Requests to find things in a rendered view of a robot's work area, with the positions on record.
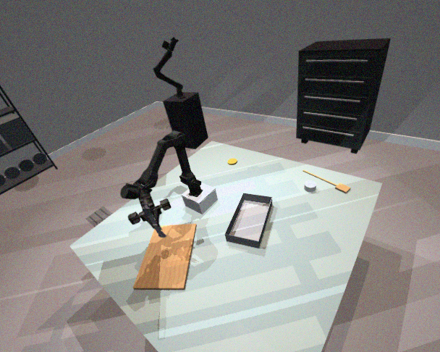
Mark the white short cylinder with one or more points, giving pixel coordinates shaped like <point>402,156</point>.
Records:
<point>310,186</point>

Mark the wooden board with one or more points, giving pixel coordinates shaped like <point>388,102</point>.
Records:
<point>166,260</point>

